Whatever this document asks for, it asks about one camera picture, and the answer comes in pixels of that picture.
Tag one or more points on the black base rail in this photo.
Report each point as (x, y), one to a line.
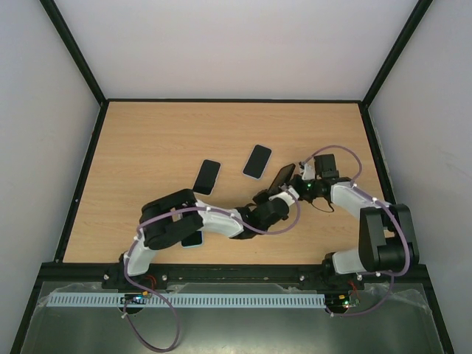
(305, 277)

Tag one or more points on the metal tray sheet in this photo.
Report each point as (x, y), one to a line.
(379, 319)

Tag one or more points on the white slotted cable duct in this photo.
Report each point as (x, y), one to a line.
(110, 300)

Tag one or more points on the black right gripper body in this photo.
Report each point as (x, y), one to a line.
(295, 182)

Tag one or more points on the phone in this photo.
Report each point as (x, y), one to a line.
(196, 239)
(257, 162)
(207, 177)
(282, 178)

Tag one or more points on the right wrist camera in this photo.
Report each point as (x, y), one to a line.
(306, 171)

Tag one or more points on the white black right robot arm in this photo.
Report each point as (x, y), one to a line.
(387, 241)

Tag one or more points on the black enclosure frame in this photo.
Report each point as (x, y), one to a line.
(65, 271)

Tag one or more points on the phone in dark case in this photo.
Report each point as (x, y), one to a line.
(207, 177)

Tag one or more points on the phone in light blue case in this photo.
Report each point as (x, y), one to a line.
(196, 239)

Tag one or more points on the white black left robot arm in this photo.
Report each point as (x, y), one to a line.
(171, 219)

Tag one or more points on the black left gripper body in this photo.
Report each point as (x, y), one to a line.
(257, 197)

